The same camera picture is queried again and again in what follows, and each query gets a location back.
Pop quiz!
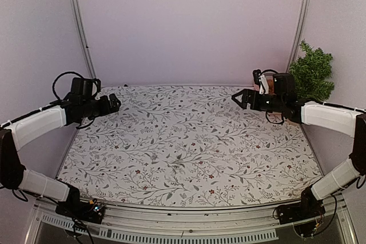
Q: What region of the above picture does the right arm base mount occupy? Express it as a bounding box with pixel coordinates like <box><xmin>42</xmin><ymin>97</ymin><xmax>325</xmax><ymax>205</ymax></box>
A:
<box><xmin>273</xmin><ymin>201</ymin><xmax>325</xmax><ymax>238</ymax></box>

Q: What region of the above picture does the small green christmas tree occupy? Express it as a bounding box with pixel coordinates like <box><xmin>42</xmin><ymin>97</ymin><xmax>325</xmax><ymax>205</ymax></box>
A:
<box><xmin>289</xmin><ymin>40</ymin><xmax>335</xmax><ymax>101</ymax></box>

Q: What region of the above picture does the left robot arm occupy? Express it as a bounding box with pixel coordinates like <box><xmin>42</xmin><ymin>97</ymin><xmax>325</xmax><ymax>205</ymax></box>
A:
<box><xmin>1</xmin><ymin>71</ymin><xmax>121</xmax><ymax>218</ymax></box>

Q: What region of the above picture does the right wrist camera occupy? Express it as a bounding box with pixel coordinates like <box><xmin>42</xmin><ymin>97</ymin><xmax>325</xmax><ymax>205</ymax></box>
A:
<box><xmin>252</xmin><ymin>69</ymin><xmax>270</xmax><ymax>94</ymax></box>

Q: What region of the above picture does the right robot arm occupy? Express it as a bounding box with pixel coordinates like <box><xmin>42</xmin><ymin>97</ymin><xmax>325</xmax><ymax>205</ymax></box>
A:
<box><xmin>232</xmin><ymin>70</ymin><xmax>365</xmax><ymax>219</ymax></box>

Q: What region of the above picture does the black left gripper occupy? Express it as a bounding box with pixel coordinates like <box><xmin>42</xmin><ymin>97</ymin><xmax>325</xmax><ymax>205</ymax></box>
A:
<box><xmin>82</xmin><ymin>93</ymin><xmax>121</xmax><ymax>121</ymax></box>

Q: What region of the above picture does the floral patterned table mat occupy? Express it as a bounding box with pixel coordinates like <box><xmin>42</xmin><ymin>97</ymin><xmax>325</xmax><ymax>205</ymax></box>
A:
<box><xmin>58</xmin><ymin>86</ymin><xmax>322</xmax><ymax>207</ymax></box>

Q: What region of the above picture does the pink plastic basket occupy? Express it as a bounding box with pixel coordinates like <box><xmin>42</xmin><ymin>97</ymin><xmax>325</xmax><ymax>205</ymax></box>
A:
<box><xmin>253</xmin><ymin>75</ymin><xmax>275</xmax><ymax>95</ymax></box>

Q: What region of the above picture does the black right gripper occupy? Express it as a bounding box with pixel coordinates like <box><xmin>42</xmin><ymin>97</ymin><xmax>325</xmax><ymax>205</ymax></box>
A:
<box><xmin>232</xmin><ymin>89</ymin><xmax>284</xmax><ymax>114</ymax></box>

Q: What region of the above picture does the front aluminium rail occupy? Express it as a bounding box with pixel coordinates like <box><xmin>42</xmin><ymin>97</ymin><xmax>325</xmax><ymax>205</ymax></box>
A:
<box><xmin>25</xmin><ymin>194</ymin><xmax>361</xmax><ymax>243</ymax></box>

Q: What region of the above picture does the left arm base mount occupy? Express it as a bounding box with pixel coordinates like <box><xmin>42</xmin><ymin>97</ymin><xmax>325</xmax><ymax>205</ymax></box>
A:
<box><xmin>55</xmin><ymin>199</ymin><xmax>105</xmax><ymax>224</ymax></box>

